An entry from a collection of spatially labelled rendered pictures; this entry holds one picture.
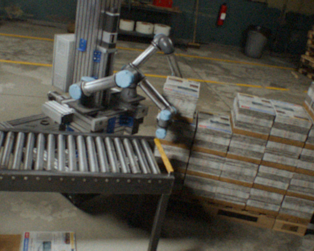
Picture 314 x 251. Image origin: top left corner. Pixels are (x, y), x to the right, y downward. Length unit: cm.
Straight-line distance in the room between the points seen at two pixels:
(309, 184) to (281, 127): 58
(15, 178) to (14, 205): 108
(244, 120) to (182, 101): 51
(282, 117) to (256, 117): 20
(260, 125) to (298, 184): 63
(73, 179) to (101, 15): 141
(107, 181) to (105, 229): 90
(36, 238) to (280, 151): 199
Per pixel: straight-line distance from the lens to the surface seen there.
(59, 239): 299
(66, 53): 334
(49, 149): 247
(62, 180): 224
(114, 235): 308
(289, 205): 352
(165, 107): 277
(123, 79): 266
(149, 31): 897
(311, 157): 330
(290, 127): 315
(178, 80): 325
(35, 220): 316
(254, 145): 316
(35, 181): 225
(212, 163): 321
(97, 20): 310
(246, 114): 304
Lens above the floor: 204
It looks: 24 degrees down
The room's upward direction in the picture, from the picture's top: 11 degrees clockwise
